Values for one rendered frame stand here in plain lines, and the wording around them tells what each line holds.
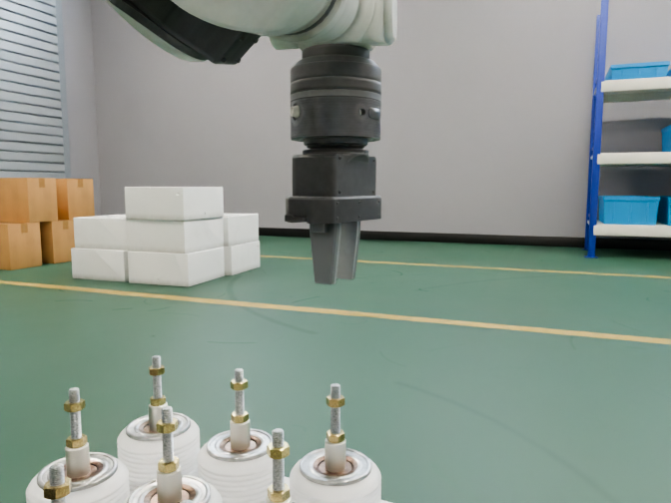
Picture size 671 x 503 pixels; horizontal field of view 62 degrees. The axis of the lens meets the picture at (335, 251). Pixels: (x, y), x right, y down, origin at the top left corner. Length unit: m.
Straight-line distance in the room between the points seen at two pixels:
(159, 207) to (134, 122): 4.12
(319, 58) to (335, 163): 0.09
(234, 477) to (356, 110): 0.40
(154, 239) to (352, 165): 2.73
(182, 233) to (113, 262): 0.51
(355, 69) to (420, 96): 5.10
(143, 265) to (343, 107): 2.82
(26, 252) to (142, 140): 3.22
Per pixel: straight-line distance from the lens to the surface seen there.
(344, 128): 0.51
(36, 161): 6.86
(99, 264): 3.50
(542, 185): 5.41
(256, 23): 0.32
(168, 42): 0.31
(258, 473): 0.64
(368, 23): 0.48
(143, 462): 0.71
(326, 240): 0.53
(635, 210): 4.74
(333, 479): 0.60
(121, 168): 7.35
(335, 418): 0.60
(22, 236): 4.22
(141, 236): 3.28
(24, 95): 6.86
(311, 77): 0.52
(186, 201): 3.10
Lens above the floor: 0.54
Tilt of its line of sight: 7 degrees down
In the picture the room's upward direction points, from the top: straight up
